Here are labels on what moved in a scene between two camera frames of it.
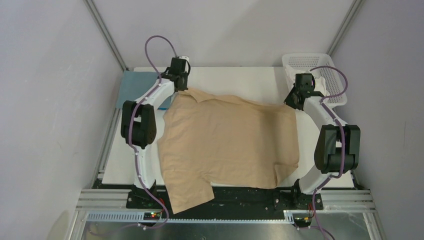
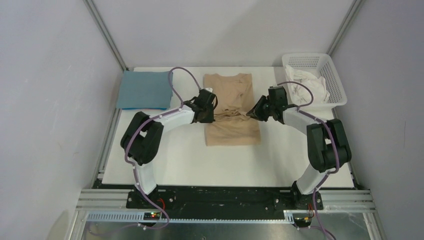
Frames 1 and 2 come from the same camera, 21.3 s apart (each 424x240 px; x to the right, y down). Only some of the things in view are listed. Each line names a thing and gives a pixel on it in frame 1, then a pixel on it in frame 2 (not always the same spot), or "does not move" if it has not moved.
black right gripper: (289, 101) → (256, 113)
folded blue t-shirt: (133, 84) does not move
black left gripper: (184, 86) → (210, 118)
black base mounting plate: (231, 203) does not move
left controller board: (151, 216) does not move
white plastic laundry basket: (334, 82) does not move
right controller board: (303, 222) does not move
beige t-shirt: (204, 140) → (234, 97)
